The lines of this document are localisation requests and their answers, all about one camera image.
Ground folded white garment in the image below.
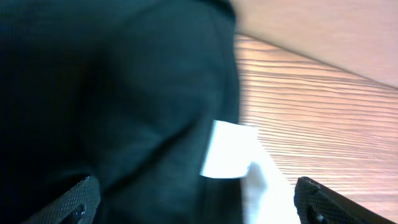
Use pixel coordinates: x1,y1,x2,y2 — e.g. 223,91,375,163
241,139,301,224

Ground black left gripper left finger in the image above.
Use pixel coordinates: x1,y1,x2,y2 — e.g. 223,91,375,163
21,176,101,224

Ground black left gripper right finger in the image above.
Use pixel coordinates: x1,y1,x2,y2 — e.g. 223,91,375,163
294,177,395,224

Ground black t-shirt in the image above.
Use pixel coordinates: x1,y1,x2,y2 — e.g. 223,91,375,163
1,0,243,223

